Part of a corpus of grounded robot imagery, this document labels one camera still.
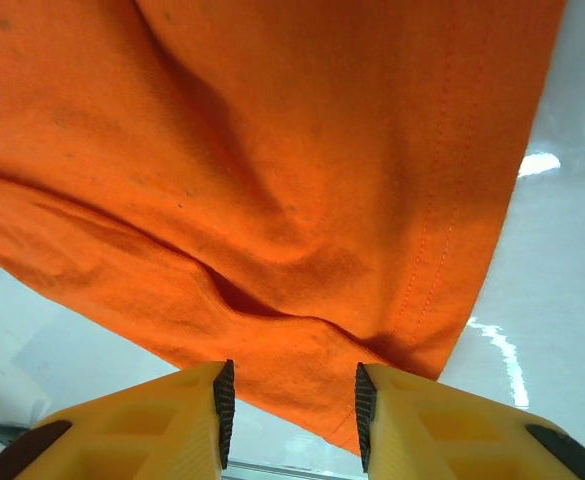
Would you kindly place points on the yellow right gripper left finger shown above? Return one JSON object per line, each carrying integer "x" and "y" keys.
{"x": 137, "y": 430}

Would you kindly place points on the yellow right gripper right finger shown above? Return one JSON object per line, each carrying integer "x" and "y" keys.
{"x": 447, "y": 435}

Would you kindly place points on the orange t-shirt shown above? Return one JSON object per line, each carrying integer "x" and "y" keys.
{"x": 252, "y": 150}

